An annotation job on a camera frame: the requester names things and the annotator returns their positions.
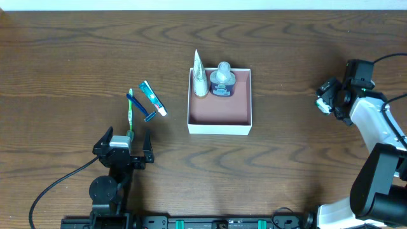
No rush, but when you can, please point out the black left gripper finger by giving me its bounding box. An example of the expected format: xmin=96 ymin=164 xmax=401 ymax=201
xmin=142 ymin=130 xmax=153 ymax=158
xmin=95 ymin=127 xmax=113 ymax=149

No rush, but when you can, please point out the green soap box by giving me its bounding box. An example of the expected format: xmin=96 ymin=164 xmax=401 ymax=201
xmin=315 ymin=97 xmax=332 ymax=115

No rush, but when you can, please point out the blue razor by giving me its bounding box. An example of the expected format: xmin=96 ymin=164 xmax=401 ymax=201
xmin=126 ymin=94 xmax=156 ymax=122

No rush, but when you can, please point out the green toothbrush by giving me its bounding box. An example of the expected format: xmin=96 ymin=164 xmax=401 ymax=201
xmin=127 ymin=99 xmax=134 ymax=141

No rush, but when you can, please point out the clear sanitizer bottle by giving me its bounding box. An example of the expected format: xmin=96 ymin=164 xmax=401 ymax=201
xmin=209 ymin=62 xmax=236 ymax=97

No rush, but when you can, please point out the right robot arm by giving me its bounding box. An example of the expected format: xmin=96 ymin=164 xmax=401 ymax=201
xmin=314 ymin=59 xmax=406 ymax=228

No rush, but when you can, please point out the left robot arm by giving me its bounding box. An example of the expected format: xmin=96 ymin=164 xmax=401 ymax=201
xmin=89 ymin=127 xmax=155 ymax=228

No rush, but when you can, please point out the teal toothpaste tube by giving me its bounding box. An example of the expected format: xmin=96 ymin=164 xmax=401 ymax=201
xmin=139 ymin=80 xmax=167 ymax=116

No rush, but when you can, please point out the white box pink interior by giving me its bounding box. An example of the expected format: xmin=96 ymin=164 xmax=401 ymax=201
xmin=187 ymin=68 xmax=252 ymax=135

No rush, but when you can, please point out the white standing tube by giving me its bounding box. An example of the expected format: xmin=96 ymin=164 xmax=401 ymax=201
xmin=193 ymin=50 xmax=209 ymax=97

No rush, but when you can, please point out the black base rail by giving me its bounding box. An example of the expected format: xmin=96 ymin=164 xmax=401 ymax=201
xmin=60 ymin=209 xmax=317 ymax=229

